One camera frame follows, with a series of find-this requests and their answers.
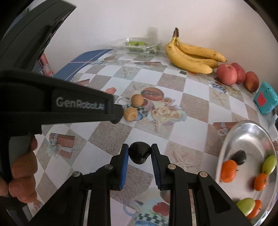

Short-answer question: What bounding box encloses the dark purple fruit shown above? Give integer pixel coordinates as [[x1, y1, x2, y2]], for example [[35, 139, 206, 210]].
[[128, 141, 151, 165], [231, 150, 246, 165]]

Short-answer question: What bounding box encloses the tan round fruit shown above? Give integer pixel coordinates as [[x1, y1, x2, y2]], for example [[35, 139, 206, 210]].
[[124, 107, 138, 122], [131, 94, 145, 107]]

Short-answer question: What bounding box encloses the small green apple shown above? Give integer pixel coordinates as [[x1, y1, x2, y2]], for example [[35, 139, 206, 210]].
[[236, 198, 256, 217]]

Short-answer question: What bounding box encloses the person's left hand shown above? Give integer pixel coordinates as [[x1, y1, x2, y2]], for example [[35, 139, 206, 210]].
[[1, 136, 38, 203]]

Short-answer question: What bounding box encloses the clear glass mug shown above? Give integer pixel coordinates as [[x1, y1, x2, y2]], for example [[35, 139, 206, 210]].
[[38, 53, 54, 77]]

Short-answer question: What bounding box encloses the checkered printed tablecloth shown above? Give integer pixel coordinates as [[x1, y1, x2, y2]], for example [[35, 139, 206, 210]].
[[28, 50, 269, 215]]

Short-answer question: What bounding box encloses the orange tangerine with stem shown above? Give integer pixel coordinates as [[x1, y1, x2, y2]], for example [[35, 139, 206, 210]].
[[220, 160, 238, 183]]

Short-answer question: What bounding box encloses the yellow banana bunch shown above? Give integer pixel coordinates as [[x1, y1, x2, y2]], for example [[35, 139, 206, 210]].
[[165, 28, 227, 74]]

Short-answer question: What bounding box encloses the round steel tray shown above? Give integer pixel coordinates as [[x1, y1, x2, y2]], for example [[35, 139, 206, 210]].
[[215, 120, 277, 225]]

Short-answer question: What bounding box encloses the left orange tangerine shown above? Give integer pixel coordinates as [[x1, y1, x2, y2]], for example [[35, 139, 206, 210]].
[[254, 173, 268, 191]]

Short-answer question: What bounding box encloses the near orange tangerine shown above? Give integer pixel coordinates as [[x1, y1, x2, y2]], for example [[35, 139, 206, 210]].
[[247, 200, 263, 219]]

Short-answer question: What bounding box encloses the large green apple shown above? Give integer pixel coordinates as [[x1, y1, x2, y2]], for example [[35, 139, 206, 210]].
[[262, 155, 277, 175]]

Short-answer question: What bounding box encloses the pale red apple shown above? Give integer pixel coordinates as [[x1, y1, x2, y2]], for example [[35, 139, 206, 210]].
[[216, 64, 237, 86]]

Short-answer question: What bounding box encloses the middle red apple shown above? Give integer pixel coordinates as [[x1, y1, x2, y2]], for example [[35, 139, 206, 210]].
[[231, 63, 246, 84]]

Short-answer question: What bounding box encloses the far red apple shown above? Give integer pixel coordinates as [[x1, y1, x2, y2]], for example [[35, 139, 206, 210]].
[[244, 71, 259, 92]]

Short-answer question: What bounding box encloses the teal plastic box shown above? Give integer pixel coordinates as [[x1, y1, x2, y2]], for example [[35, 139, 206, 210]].
[[254, 82, 278, 115]]

